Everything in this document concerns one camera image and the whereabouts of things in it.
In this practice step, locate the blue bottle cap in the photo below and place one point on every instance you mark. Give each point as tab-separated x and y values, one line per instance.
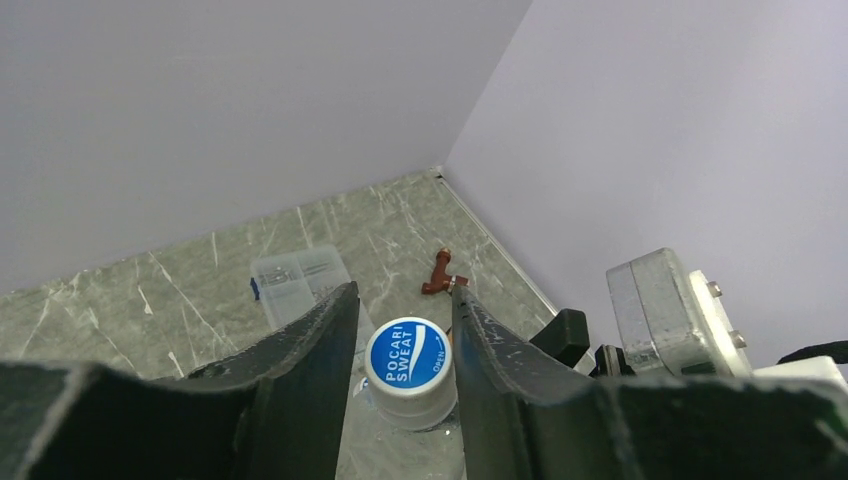
409	365

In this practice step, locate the clear plastic screw box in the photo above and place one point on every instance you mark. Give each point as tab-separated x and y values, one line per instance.
289	285

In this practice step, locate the brown pipe fitting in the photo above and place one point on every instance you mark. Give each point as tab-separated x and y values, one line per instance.
440	280

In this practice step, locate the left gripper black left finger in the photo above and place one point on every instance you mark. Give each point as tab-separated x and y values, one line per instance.
274	410

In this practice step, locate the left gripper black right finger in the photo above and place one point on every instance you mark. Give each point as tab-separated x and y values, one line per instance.
525	415

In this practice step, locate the clear plastic bottle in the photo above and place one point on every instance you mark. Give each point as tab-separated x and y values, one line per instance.
372	448

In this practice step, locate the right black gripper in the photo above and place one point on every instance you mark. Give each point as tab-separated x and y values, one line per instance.
566	339

